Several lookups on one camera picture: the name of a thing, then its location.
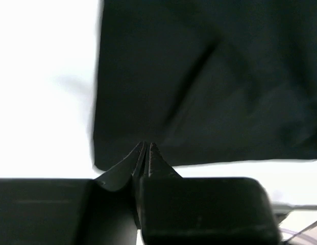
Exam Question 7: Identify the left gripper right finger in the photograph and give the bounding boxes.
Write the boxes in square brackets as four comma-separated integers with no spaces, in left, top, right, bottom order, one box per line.
[136,143,281,244]

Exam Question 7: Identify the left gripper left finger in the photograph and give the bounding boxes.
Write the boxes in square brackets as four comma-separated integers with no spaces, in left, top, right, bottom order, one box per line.
[79,142,148,245]

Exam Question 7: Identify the black shorts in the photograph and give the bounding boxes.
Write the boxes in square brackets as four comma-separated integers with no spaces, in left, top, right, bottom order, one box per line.
[93,1,317,170]

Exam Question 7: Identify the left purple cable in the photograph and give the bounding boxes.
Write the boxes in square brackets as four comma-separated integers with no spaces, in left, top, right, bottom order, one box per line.
[278,218,317,242]

